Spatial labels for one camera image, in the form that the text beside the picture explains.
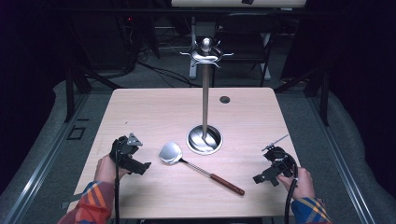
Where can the black chair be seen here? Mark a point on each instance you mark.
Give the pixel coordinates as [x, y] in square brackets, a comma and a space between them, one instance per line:
[246, 34]

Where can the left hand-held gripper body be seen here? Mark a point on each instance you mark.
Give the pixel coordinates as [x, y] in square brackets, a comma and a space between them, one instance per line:
[124, 151]

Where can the steel utensil hanging stand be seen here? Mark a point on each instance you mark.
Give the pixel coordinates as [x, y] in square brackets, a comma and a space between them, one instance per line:
[205, 93]

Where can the person's left hand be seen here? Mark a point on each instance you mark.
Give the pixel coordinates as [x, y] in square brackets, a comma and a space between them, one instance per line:
[107, 169]

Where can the black tape square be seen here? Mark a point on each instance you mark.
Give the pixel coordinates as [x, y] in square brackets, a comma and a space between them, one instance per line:
[76, 133]

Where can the grey metal bracket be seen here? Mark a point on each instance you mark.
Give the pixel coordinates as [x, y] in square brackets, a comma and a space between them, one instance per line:
[70, 200]

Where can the metal floor rail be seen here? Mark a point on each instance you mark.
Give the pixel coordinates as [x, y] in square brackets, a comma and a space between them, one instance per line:
[339, 161]
[40, 174]

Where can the person's right hand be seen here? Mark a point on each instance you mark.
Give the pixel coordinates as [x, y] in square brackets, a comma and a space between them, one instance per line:
[300, 183]

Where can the black metal stand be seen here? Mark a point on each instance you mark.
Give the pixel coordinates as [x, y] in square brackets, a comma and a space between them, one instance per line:
[70, 93]
[323, 96]

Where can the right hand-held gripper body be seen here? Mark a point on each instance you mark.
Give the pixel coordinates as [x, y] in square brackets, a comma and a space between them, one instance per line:
[278, 160]

